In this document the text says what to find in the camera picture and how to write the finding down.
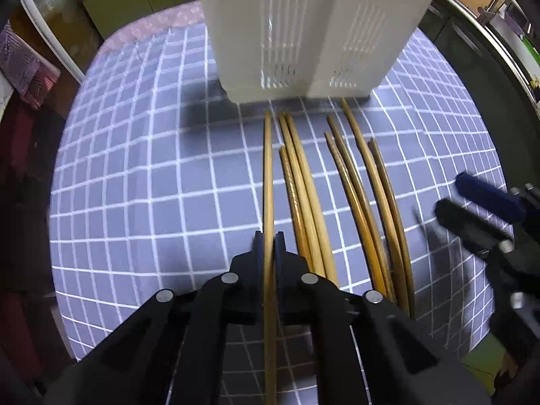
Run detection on tall steel faucet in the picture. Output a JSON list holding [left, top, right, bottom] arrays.
[[477, 0, 507, 24]]

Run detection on dark red cloth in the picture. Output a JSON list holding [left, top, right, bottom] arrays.
[[8, 105, 55, 228]]

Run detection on pale bamboo chopstick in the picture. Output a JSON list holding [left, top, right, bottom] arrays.
[[262, 111, 279, 405]]

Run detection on white sliding door frame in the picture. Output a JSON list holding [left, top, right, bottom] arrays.
[[20, 0, 87, 86]]

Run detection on blue checked tablecloth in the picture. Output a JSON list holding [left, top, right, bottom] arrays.
[[50, 2, 517, 405]]

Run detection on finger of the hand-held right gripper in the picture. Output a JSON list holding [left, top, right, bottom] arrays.
[[434, 198, 515, 262], [455, 171, 526, 223]]

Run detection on set of brown wooden chopsticks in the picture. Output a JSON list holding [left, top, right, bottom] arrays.
[[277, 98, 416, 319]]

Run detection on light green base cabinet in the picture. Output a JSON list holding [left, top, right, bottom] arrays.
[[82, 0, 202, 39]]

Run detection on white plastic utensil holder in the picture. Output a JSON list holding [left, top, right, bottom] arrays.
[[192, 0, 447, 104]]

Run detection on purple checked apron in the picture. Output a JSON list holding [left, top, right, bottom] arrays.
[[0, 21, 60, 110]]

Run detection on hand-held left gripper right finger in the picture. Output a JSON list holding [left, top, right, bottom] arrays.
[[274, 231, 492, 405]]

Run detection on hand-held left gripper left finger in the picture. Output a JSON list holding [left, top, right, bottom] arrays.
[[42, 231, 266, 405]]

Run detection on dark green base cabinets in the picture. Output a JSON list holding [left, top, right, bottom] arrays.
[[420, 3, 519, 106]]

